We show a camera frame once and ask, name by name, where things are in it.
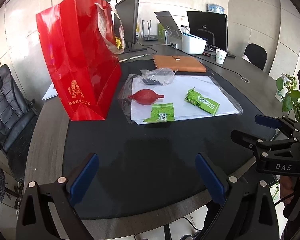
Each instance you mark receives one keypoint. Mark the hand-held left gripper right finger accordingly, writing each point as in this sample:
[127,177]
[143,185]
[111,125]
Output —
[211,177]

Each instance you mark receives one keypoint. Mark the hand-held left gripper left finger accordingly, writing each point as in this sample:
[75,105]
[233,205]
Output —
[83,177]

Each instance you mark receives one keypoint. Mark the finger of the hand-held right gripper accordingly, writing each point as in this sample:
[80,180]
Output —
[265,121]
[245,137]

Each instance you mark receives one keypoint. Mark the green tea packet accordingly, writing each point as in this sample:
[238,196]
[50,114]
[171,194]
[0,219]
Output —
[160,112]
[202,101]

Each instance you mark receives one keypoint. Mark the red rubber air blower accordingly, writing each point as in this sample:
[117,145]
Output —
[146,96]

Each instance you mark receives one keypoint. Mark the clear bag of tea leaves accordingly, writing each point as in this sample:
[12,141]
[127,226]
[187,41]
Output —
[155,80]

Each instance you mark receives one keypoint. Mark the red gift bag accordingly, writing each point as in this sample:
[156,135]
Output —
[77,55]

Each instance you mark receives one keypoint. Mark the person's right hand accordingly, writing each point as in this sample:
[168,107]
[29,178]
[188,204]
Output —
[286,190]

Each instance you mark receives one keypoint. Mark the green pothos potted plant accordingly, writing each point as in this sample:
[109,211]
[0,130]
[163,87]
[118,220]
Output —
[288,100]

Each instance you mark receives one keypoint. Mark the metal desk grommet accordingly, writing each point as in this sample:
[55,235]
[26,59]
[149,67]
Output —
[245,80]

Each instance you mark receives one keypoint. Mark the black desk mat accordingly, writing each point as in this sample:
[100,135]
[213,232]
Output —
[152,150]

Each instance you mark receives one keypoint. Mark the black mesh chair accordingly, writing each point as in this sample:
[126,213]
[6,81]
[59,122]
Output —
[256,53]

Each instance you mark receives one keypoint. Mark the small black keyboard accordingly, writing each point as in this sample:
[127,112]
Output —
[231,54]

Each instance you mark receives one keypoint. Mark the white paper cup green print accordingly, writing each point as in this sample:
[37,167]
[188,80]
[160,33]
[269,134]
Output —
[220,57]

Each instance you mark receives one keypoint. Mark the white paper in clear sleeve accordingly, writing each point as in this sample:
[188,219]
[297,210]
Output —
[180,90]

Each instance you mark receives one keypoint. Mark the small red black device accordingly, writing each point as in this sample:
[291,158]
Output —
[207,54]

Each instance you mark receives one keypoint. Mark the loose white paper sheet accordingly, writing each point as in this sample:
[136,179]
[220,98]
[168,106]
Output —
[50,92]

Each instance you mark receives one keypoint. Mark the brown leather folder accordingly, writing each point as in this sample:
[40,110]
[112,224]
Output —
[180,63]

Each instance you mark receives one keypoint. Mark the white plastic bin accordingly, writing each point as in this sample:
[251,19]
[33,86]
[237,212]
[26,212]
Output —
[192,45]

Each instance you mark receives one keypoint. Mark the black leather office chair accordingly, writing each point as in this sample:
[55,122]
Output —
[7,105]

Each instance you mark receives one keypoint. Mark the black monitor with stand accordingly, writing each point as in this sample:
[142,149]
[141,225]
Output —
[207,21]

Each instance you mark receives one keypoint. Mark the blue water jug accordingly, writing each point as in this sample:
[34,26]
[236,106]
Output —
[216,8]

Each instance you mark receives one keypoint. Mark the green box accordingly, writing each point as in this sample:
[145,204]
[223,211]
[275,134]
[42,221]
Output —
[161,32]

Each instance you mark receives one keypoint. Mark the black router with antennas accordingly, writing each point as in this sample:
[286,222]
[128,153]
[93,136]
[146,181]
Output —
[150,38]

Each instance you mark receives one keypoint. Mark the yellow snack bag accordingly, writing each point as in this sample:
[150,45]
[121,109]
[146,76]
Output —
[118,42]

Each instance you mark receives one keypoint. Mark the grey printer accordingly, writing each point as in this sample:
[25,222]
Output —
[165,20]

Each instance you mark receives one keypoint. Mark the black slim computer monitor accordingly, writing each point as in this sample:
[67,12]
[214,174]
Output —
[127,17]

